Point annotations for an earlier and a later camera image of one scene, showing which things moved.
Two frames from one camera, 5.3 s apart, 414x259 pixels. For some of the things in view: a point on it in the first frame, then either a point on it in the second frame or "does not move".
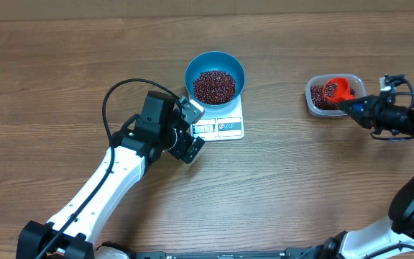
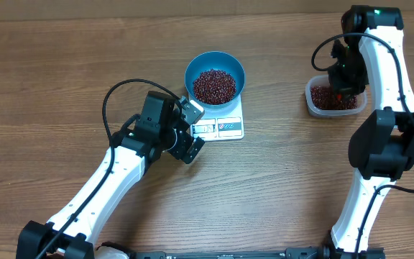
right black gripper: x=374 y=107 -> x=342 y=88
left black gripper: x=178 y=152 does not move
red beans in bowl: x=214 y=87 does not move
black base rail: x=292 y=253 does not move
